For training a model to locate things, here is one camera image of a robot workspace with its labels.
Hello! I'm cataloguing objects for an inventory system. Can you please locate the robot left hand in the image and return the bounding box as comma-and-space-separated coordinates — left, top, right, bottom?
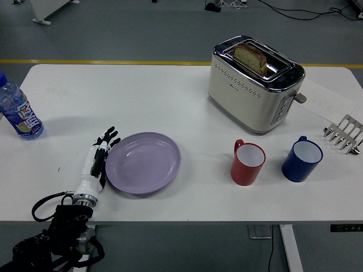
74, 126, 121, 199

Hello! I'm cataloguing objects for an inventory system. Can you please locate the purple round plate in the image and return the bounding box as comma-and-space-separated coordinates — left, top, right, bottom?
105, 131, 182, 195

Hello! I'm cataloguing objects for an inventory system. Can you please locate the blue labelled drink bottle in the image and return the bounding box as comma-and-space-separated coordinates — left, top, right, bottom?
0, 70, 45, 142

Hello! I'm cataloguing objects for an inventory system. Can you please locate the white table leg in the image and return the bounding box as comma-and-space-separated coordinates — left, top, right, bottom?
85, 225, 97, 272
279, 225, 304, 272

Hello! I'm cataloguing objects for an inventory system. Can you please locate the red mug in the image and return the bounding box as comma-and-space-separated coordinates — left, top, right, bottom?
230, 138, 267, 186

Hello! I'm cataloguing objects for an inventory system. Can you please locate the white furniture foot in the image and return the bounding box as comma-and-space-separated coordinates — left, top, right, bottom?
31, 0, 81, 25

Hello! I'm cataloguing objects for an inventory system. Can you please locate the cream and chrome toaster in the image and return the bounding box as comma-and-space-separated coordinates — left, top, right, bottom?
206, 35, 307, 135

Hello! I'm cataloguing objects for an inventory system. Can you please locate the grey floor socket box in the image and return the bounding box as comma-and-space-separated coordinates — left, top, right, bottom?
247, 225, 273, 240

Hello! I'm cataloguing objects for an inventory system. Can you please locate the brown bread slice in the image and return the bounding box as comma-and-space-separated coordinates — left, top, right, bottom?
233, 42, 268, 76

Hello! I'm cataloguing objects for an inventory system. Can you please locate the black floor device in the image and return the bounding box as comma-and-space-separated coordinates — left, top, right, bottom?
204, 2, 222, 13

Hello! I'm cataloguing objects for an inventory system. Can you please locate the blue mug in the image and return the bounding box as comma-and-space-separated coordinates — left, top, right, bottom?
281, 136, 324, 183

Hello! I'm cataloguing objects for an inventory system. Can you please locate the white paper sheet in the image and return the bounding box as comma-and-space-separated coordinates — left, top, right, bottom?
300, 78, 357, 124

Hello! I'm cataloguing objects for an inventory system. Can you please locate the silver metal toast rack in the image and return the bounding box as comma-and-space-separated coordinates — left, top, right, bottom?
323, 114, 363, 156

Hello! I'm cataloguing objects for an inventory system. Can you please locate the black table control panel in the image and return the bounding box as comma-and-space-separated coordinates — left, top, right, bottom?
330, 224, 363, 233

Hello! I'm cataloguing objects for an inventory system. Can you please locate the black power cable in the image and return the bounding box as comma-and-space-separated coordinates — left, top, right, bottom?
267, 225, 275, 272

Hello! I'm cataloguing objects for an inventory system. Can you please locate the black floor cable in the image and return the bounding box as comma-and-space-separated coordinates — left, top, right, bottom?
257, 0, 363, 22

